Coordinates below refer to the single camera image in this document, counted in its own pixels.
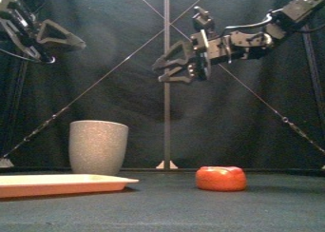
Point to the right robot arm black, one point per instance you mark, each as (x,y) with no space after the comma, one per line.
(295,10)

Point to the grey speckled cup bowl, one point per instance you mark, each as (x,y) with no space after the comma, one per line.
(97,147)

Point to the red-orange toy onion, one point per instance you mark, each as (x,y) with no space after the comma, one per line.
(220,178)

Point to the black cloth backdrop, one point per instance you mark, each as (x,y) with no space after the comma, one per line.
(236,125)

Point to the cream rectangular plate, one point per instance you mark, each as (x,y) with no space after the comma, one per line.
(59,183)

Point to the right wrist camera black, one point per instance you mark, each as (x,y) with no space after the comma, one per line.
(203,18)

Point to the grey vertical frame post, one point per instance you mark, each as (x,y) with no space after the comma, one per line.
(167,115)

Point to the dark side frame post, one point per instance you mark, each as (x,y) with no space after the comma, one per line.
(313,74)

